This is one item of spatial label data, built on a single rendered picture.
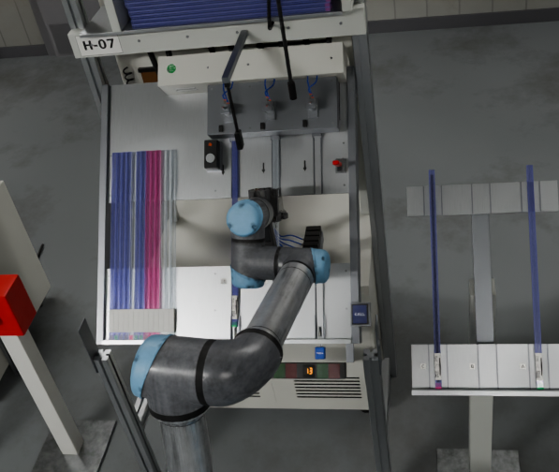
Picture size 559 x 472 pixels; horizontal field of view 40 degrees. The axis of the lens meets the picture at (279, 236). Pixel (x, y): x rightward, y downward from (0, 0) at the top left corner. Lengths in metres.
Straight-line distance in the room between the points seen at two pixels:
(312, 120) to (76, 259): 1.95
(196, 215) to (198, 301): 0.65
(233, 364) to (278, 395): 1.31
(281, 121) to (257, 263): 0.46
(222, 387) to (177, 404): 0.10
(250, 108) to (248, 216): 0.45
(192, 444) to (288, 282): 0.36
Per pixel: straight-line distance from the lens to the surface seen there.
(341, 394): 2.58
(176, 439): 1.44
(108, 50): 2.13
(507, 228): 3.41
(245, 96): 2.02
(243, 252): 1.66
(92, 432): 2.89
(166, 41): 2.07
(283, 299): 1.49
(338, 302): 1.95
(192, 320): 2.03
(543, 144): 3.95
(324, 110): 1.96
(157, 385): 1.37
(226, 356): 1.32
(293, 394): 2.61
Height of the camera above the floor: 2.12
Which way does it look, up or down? 38 degrees down
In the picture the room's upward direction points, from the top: 11 degrees counter-clockwise
